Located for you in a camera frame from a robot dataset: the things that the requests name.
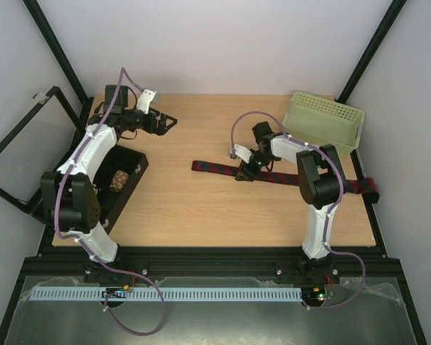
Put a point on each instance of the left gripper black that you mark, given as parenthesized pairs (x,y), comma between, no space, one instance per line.
(161,130)

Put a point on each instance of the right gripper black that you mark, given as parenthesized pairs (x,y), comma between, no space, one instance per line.
(248,169)

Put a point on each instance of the red navy striped tie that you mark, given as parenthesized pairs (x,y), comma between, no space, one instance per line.
(365,186)

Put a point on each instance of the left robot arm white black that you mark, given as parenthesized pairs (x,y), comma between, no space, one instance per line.
(104,129)

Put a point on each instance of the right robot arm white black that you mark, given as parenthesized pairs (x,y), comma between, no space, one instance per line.
(320,178)

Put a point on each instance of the black divided storage box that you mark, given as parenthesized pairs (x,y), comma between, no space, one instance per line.
(75,206)

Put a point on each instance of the brown patterned rolled tie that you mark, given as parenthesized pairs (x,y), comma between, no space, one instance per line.
(118,181)

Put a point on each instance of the black white patterned rolled tie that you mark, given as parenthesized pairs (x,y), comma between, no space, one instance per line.
(95,190)

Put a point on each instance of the light green plastic basket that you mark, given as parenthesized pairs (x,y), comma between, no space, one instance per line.
(319,121)

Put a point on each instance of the black open box lid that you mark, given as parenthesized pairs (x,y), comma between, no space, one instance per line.
(40,142)

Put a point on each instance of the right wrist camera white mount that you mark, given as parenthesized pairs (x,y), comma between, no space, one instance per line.
(241,152)

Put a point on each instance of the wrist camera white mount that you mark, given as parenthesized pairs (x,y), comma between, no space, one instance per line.
(241,152)
(146,98)

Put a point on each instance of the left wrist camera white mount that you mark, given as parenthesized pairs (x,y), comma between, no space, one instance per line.
(146,98)

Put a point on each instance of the light blue slotted cable duct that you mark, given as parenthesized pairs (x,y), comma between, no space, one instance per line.
(173,294)

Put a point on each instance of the left black frame post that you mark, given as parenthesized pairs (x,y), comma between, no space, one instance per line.
(43,25)

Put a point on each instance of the black frame post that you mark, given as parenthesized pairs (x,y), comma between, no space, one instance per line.
(43,25)
(383,28)

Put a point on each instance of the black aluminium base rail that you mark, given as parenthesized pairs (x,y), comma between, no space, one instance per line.
(284,265)

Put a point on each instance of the right black frame post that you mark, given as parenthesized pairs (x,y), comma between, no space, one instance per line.
(383,28)

